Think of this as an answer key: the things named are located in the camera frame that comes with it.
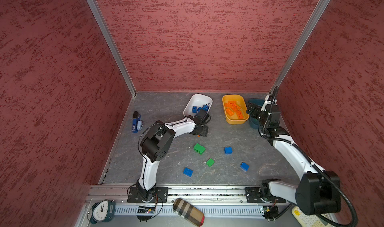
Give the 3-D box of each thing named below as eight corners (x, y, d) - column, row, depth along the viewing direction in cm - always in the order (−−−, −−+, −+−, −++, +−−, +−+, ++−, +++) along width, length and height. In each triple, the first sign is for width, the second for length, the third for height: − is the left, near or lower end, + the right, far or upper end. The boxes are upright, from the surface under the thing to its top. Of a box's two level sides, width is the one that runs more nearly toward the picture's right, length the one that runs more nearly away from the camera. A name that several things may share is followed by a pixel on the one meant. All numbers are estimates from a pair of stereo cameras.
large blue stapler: (133, 133, 99) (131, 129, 95) (135, 114, 109) (133, 110, 106) (139, 132, 99) (137, 128, 96) (141, 113, 109) (139, 110, 106)
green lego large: (193, 149, 92) (192, 147, 90) (196, 144, 94) (196, 142, 92) (202, 155, 89) (202, 153, 87) (205, 150, 92) (206, 148, 89)
